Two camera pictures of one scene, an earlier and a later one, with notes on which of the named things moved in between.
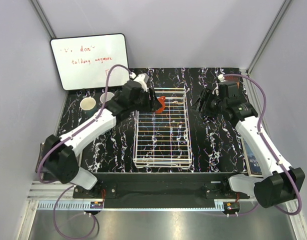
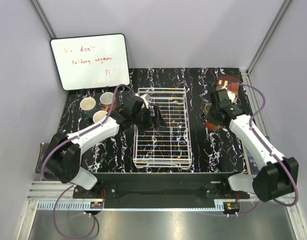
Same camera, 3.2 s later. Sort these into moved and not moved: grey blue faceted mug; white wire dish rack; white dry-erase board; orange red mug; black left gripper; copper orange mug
Moved: orange red mug; black left gripper
Not moved: white wire dish rack; white dry-erase board; copper orange mug; grey blue faceted mug
